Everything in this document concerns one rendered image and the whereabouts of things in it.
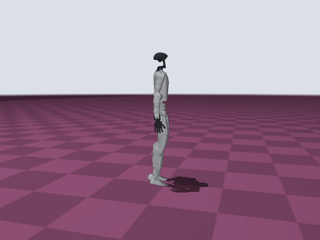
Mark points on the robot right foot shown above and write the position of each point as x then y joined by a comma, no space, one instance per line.
159,182

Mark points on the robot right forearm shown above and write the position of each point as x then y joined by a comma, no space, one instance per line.
156,105

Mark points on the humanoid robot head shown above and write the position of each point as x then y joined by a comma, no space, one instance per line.
160,57

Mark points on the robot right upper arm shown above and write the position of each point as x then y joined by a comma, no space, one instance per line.
158,84

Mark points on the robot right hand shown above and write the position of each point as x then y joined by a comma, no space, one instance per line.
158,124

